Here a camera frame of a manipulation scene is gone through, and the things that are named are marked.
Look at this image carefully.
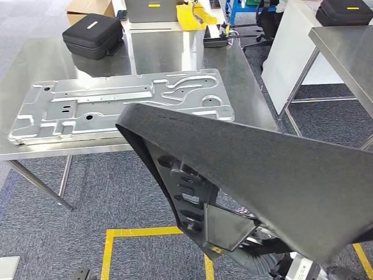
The right robot hand grey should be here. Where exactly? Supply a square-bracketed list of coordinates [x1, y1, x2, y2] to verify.
[236, 223, 292, 257]

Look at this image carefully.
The stainless steel workbench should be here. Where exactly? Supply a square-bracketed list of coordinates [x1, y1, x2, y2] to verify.
[0, 30, 278, 212]

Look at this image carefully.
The yellow floor tape square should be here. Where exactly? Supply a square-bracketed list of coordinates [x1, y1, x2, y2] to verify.
[100, 226, 215, 280]
[352, 243, 373, 280]

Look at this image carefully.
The white cabinet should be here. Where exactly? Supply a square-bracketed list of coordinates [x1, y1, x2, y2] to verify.
[261, 0, 346, 115]

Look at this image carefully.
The black remote controller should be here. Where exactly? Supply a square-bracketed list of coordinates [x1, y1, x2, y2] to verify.
[203, 22, 273, 48]

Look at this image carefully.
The stainless steel table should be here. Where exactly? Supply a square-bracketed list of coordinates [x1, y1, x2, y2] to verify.
[278, 26, 373, 152]

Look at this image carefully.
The black chair base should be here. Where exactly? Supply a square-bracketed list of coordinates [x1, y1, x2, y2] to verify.
[243, 0, 282, 53]

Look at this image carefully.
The blue metal cart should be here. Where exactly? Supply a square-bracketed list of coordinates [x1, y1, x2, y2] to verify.
[225, 0, 277, 26]

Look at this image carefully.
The person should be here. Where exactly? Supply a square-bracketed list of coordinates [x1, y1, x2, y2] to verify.
[274, 0, 290, 14]

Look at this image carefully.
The black case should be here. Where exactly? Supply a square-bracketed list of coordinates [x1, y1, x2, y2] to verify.
[316, 0, 373, 27]
[62, 13, 124, 61]

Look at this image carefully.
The white table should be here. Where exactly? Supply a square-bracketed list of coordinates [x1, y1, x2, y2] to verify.
[112, 0, 228, 34]

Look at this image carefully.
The grey moulded fixture tray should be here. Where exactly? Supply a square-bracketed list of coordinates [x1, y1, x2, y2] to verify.
[8, 68, 235, 146]

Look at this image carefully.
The grey laptop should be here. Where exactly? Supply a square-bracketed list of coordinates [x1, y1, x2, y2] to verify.
[124, 0, 186, 23]

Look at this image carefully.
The brown cardboard box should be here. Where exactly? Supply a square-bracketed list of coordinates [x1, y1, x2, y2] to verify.
[65, 0, 116, 26]

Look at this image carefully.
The grey floor outlet cover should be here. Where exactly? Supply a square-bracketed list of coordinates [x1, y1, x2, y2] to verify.
[0, 255, 20, 280]

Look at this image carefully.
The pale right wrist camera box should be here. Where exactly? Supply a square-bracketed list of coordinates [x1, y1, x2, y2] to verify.
[286, 256, 322, 280]

